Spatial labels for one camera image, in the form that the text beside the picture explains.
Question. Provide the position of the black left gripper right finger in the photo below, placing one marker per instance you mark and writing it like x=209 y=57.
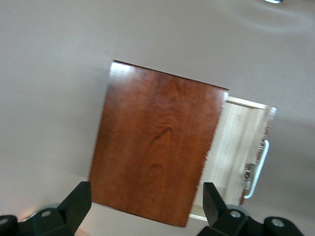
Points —
x=221 y=221

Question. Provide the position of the dark red wooden cabinet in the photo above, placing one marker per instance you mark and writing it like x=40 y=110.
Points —
x=157 y=147

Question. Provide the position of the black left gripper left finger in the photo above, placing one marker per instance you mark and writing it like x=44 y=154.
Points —
x=69 y=216

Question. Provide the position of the light wood drawer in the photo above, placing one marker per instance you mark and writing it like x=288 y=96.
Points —
x=236 y=137

